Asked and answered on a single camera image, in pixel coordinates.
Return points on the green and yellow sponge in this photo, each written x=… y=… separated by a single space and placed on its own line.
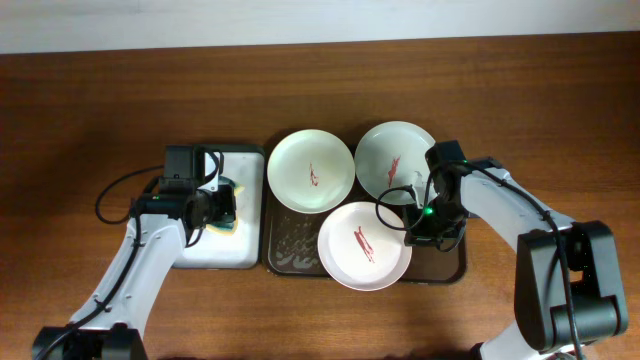
x=226 y=228

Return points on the pale green plate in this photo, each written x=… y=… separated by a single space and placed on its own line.
x=392 y=155

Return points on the small soapy water tray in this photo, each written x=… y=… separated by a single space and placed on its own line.
x=245 y=164

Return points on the white pinkish plate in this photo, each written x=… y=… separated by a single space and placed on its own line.
x=362 y=247

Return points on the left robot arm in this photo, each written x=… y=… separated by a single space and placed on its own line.
x=168 y=217

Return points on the large brown plastic tray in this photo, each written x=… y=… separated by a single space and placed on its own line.
x=291 y=246

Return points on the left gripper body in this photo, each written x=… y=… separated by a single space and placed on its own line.
x=226 y=203

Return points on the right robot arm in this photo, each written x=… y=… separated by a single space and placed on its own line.
x=568 y=288

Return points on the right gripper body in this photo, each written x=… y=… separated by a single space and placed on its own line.
x=420 y=235

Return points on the cream plate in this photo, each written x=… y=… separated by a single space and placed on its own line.
x=311 y=171

